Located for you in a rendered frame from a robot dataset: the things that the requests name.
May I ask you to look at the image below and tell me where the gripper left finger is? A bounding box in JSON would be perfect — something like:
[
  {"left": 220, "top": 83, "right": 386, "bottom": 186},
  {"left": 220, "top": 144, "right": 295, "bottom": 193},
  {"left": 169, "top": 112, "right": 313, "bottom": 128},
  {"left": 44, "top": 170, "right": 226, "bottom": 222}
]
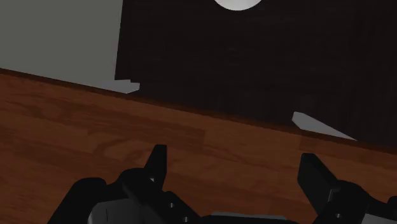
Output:
[{"left": 46, "top": 144, "right": 201, "bottom": 224}]

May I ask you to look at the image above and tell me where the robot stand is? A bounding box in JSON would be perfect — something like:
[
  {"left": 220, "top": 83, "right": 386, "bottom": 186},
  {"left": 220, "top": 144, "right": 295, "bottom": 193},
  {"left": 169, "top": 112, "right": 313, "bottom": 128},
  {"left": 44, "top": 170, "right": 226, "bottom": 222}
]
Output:
[{"left": 114, "top": 0, "right": 397, "bottom": 147}]

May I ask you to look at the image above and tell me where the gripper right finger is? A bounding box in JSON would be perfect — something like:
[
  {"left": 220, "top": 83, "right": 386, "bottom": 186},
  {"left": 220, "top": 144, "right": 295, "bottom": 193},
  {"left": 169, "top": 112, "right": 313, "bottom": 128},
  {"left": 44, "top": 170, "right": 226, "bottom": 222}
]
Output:
[{"left": 296, "top": 153, "right": 397, "bottom": 224}]

